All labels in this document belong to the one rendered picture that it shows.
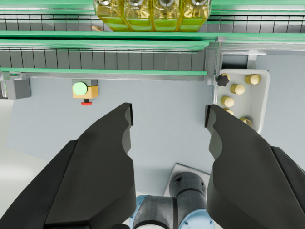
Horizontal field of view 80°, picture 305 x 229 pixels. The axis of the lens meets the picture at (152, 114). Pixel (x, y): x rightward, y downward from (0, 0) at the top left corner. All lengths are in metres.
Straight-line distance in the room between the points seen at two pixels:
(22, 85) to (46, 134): 0.21
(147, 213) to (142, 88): 0.43
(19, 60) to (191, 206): 0.72
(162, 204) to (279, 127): 0.53
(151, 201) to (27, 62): 0.60
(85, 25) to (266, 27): 0.53
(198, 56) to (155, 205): 0.48
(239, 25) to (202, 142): 0.43
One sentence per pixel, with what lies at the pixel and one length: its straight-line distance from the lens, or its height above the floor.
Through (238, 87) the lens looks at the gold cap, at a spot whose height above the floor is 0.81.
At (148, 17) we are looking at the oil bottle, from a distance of 0.41.
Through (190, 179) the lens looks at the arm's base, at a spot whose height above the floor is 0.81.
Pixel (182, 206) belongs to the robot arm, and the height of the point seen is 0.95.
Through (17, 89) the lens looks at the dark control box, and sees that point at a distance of 0.83.
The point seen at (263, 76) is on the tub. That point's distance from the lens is 0.72.
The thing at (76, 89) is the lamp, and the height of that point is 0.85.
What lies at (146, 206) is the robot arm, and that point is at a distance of 0.64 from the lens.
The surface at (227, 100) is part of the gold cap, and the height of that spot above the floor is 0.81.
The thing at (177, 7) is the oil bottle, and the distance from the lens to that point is 0.40.
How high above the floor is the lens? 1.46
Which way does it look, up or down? 78 degrees down
